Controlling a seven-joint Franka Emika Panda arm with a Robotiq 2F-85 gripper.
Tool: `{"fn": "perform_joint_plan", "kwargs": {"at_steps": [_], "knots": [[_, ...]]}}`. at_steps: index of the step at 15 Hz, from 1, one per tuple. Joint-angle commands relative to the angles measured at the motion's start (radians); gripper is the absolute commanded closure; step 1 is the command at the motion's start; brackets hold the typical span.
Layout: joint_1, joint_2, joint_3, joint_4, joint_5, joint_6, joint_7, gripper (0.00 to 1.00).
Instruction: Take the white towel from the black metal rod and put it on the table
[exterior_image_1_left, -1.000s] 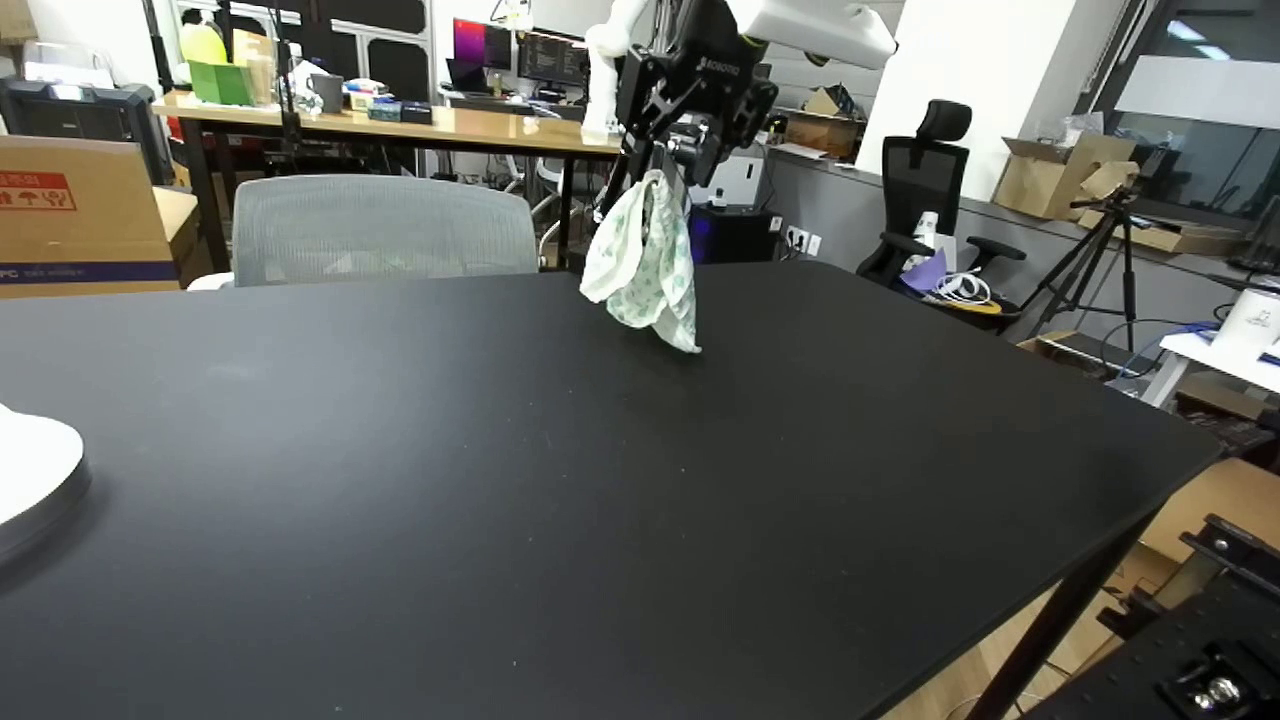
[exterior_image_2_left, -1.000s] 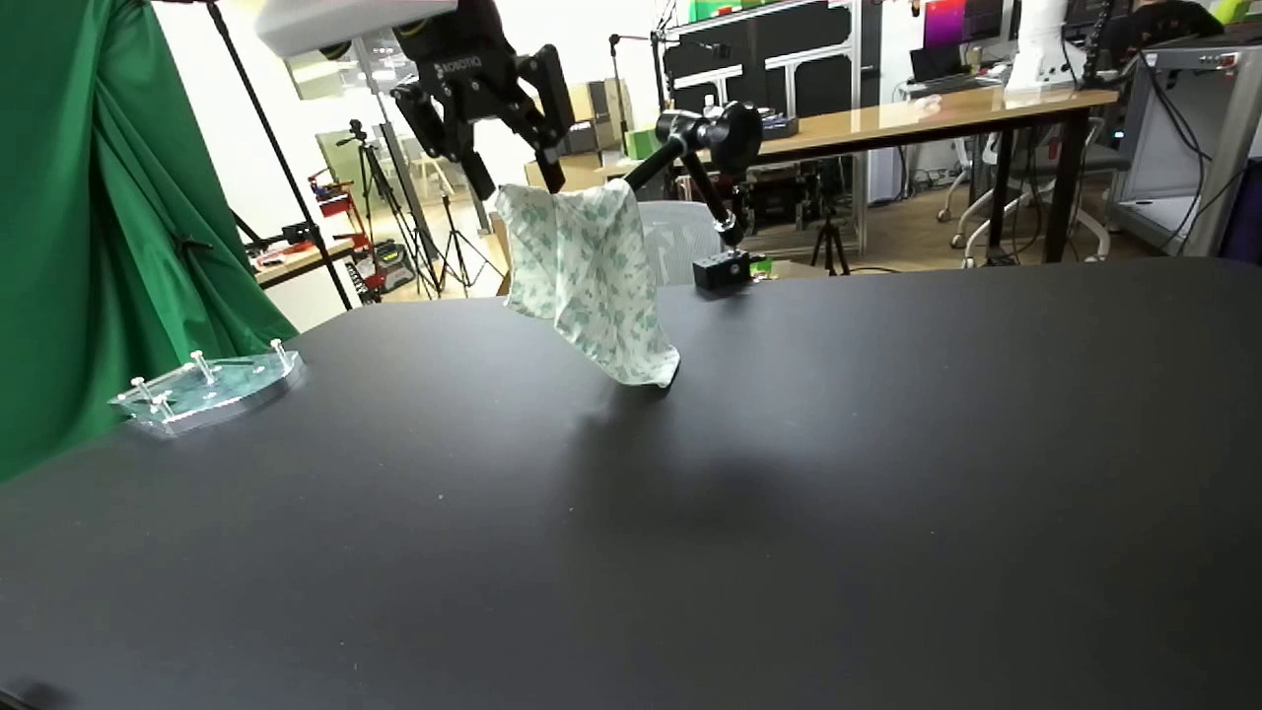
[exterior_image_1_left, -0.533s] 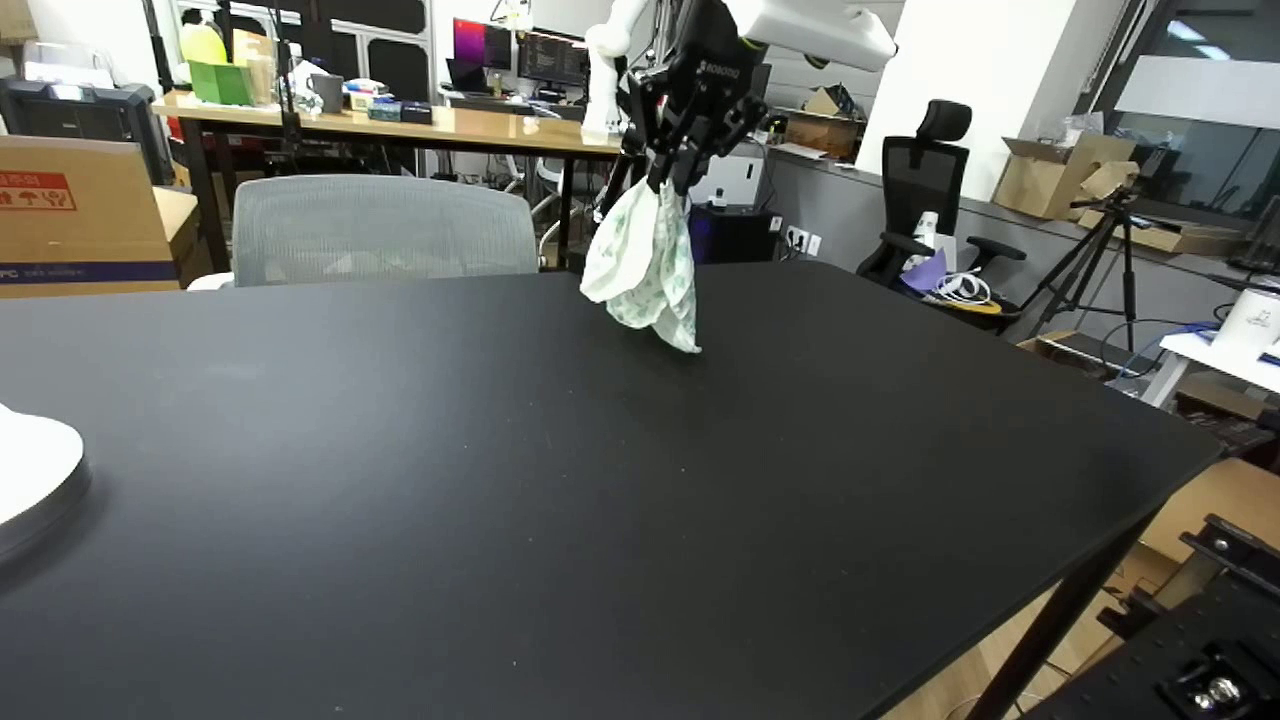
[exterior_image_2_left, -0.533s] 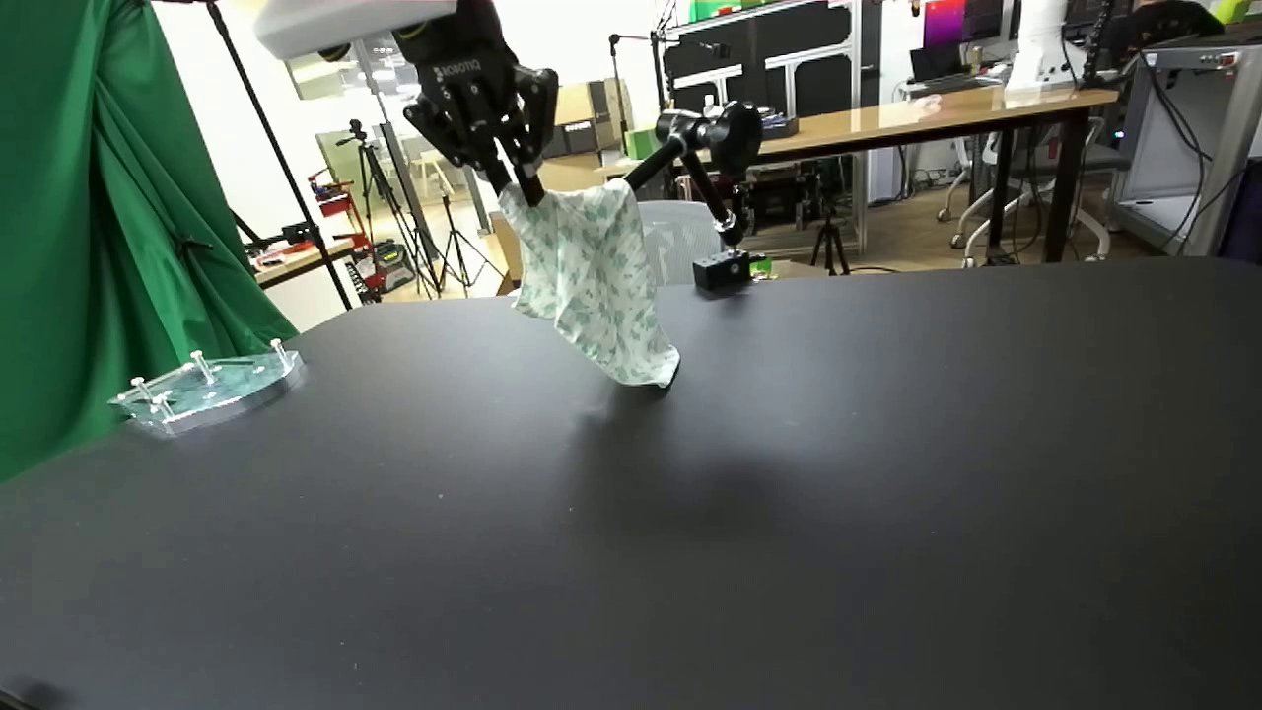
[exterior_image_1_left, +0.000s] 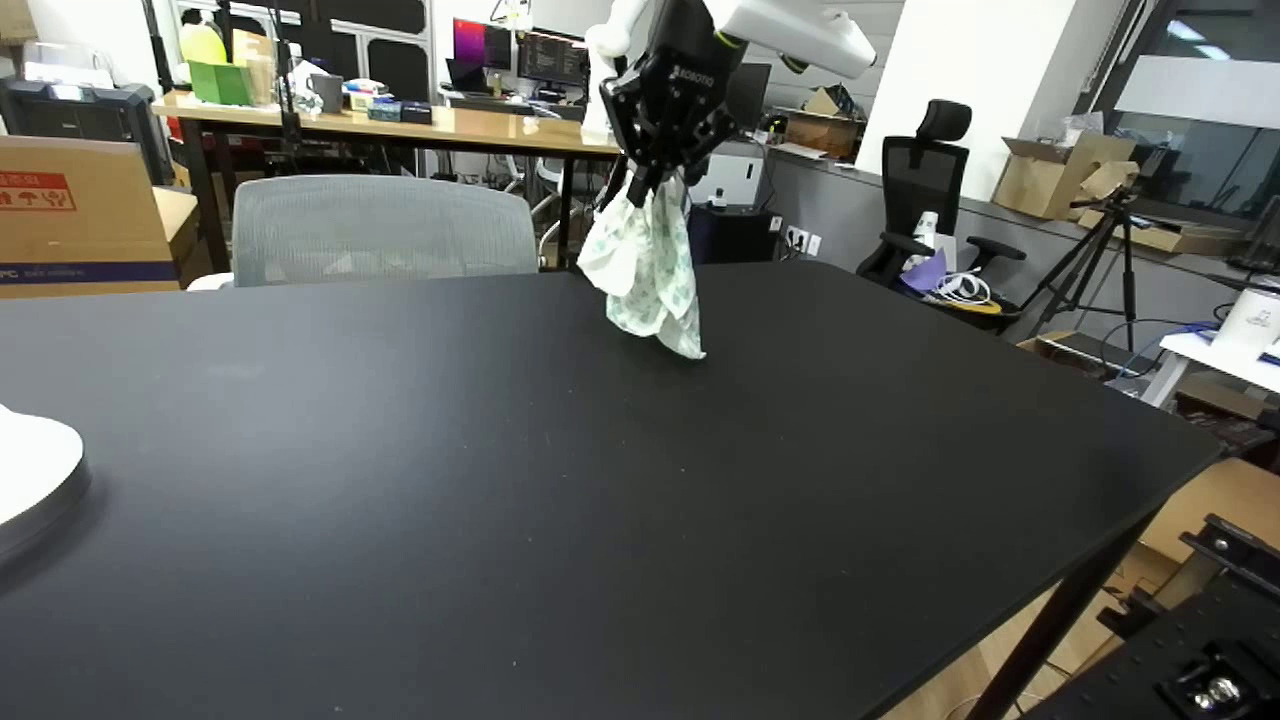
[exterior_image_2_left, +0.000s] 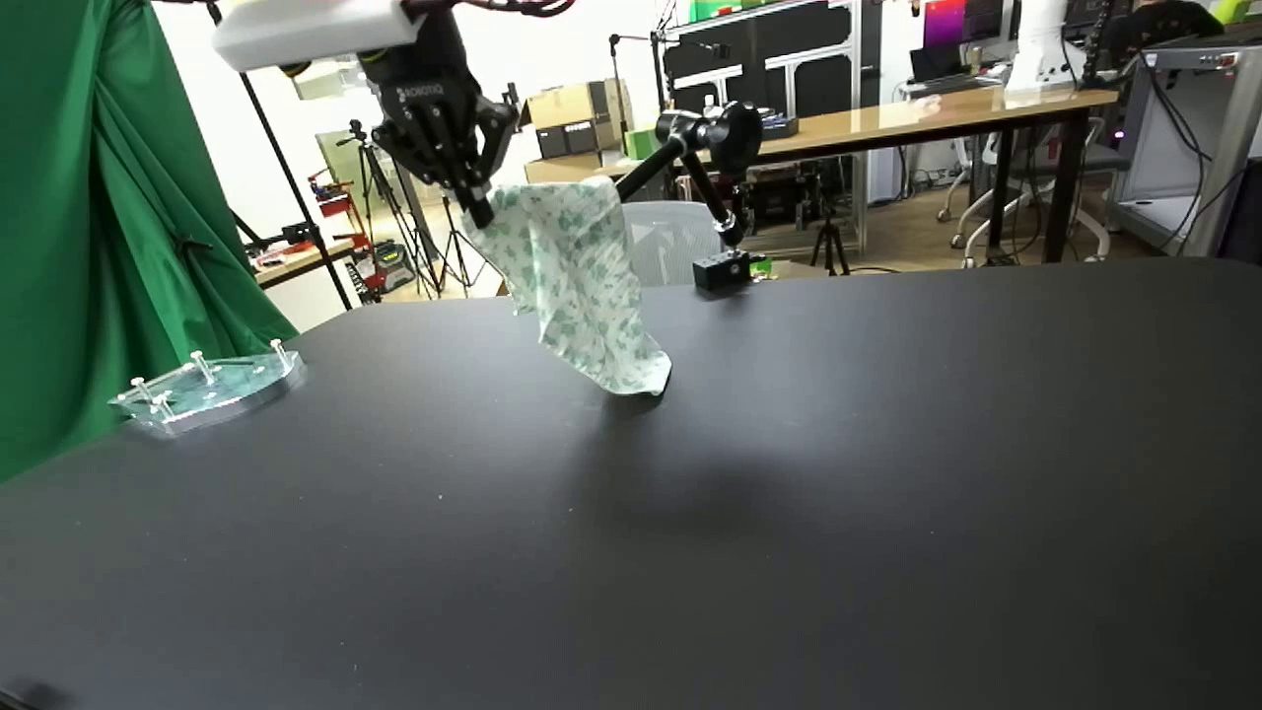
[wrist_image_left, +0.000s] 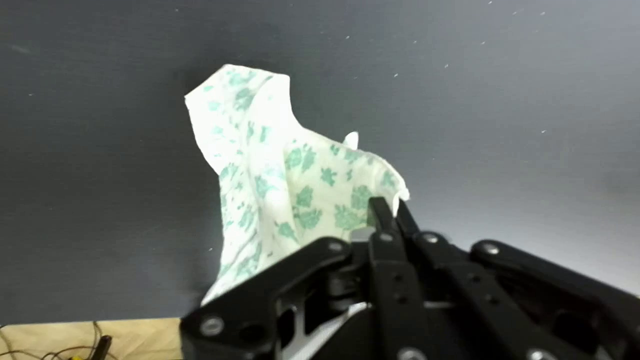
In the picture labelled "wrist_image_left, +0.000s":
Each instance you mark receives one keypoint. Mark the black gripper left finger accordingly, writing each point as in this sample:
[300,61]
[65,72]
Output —
[392,293]

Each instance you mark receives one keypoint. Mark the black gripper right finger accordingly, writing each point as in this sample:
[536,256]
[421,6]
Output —
[520,301]

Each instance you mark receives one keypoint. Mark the white towel with green print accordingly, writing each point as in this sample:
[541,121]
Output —
[280,187]

